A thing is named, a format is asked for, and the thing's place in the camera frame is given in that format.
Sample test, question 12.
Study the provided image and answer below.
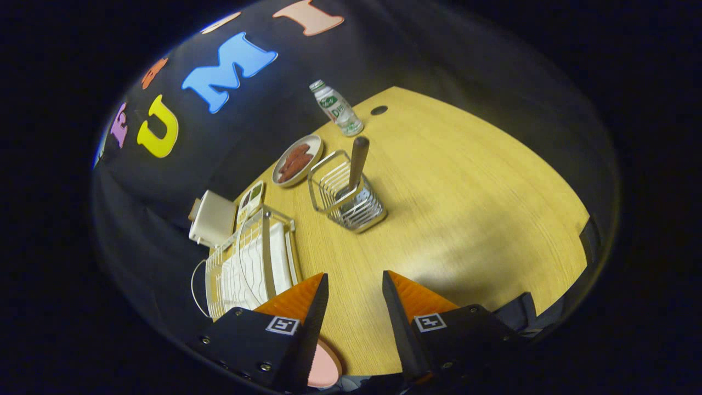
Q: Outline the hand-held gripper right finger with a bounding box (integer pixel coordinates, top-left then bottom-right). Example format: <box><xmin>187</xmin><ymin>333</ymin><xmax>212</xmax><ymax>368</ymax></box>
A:
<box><xmin>382</xmin><ymin>270</ymin><xmax>524</xmax><ymax>386</ymax></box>

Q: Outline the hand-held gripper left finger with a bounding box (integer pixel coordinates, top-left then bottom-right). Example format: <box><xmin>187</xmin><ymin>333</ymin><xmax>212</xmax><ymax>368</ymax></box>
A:
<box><xmin>188</xmin><ymin>273</ymin><xmax>330</xmax><ymax>393</ymax></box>

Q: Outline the pink plate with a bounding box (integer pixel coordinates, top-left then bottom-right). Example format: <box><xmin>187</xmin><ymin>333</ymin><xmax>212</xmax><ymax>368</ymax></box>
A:
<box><xmin>307</xmin><ymin>339</ymin><xmax>344</xmax><ymax>389</ymax></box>

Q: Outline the white wire dish rack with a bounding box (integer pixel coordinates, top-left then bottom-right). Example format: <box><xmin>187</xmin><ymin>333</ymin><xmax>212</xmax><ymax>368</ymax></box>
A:
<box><xmin>190</xmin><ymin>204</ymin><xmax>302</xmax><ymax>321</ymax></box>

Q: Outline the metal wire basket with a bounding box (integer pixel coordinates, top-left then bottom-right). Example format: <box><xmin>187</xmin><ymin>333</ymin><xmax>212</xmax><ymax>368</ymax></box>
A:
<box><xmin>307</xmin><ymin>150</ymin><xmax>388</xmax><ymax>234</ymax></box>

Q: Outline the spoon with dark wooden handle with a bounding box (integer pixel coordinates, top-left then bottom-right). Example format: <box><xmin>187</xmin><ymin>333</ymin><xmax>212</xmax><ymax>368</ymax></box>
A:
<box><xmin>336</xmin><ymin>136</ymin><xmax>370</xmax><ymax>215</ymax></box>

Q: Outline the white divided seasoning dish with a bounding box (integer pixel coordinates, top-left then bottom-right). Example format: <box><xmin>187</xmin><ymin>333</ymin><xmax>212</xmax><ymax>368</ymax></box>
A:
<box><xmin>237</xmin><ymin>180</ymin><xmax>265</xmax><ymax>225</ymax></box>

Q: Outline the white plate with sausages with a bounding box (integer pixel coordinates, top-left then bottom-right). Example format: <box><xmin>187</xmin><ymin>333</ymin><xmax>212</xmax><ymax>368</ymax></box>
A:
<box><xmin>271</xmin><ymin>134</ymin><xmax>324</xmax><ymax>188</ymax></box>

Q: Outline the white drip tray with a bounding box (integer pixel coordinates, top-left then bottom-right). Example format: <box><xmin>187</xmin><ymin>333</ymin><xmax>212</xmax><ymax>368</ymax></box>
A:
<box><xmin>217</xmin><ymin>222</ymin><xmax>294</xmax><ymax>313</ymax></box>

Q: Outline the dark chair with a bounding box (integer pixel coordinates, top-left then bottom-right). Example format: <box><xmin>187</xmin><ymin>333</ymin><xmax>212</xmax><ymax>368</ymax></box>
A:
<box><xmin>579</xmin><ymin>216</ymin><xmax>602</xmax><ymax>267</ymax></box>
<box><xmin>494</xmin><ymin>292</ymin><xmax>549</xmax><ymax>338</ymax></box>

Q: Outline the white toaster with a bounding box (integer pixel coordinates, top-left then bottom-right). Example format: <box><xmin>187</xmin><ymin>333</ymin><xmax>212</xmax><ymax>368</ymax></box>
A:
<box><xmin>189</xmin><ymin>190</ymin><xmax>238</xmax><ymax>248</ymax></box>

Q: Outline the red sausage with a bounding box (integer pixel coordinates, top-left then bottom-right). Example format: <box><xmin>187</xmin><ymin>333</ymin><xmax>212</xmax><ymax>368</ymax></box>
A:
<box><xmin>285</xmin><ymin>144</ymin><xmax>311</xmax><ymax>168</ymax></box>
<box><xmin>277</xmin><ymin>154</ymin><xmax>314</xmax><ymax>183</ymax></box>

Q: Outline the black backdrop cloth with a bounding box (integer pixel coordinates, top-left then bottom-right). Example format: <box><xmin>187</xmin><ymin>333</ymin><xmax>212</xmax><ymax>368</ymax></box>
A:
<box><xmin>90</xmin><ymin>0</ymin><xmax>620</xmax><ymax>352</ymax></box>

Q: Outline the white bottle with green label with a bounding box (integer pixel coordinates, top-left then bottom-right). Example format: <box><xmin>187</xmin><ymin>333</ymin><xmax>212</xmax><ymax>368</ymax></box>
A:
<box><xmin>309</xmin><ymin>80</ymin><xmax>365</xmax><ymax>137</ymax></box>

